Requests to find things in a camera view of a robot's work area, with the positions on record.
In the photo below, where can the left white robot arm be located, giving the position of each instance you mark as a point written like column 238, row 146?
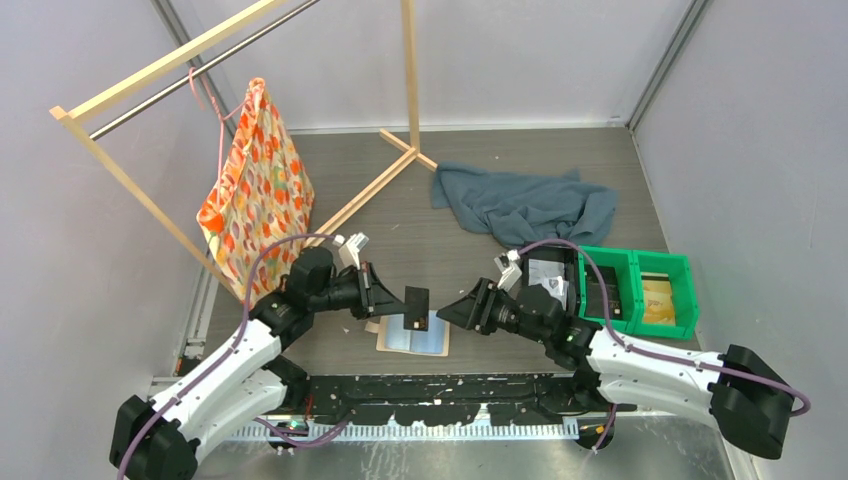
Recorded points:
column 170, row 434

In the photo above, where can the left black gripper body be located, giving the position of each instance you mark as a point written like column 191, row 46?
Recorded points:
column 353, row 291

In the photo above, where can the beige leather card holder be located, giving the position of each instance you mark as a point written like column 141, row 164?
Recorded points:
column 392, row 336

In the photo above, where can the black tray with cards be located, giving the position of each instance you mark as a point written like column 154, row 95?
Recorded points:
column 555, row 268

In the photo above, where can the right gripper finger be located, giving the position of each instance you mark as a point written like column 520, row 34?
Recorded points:
column 476, row 295
column 463, row 316

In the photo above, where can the wooden clothes rack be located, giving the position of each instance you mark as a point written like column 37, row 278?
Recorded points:
column 338, row 65

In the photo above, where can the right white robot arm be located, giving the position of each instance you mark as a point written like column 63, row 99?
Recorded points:
column 734, row 392

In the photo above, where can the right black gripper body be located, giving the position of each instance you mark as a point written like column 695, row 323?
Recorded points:
column 504, row 313

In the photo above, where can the orange floral fabric bag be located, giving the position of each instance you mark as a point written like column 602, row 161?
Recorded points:
column 262, row 194

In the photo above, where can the black VIP credit card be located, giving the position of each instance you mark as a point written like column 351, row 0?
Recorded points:
column 416, row 316

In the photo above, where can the metal hanging rod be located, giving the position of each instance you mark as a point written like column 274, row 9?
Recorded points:
column 202, row 69

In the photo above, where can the green plastic bin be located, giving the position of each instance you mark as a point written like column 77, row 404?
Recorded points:
column 649, row 294

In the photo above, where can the blue grey cloth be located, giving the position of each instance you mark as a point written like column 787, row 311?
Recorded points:
column 518, row 209

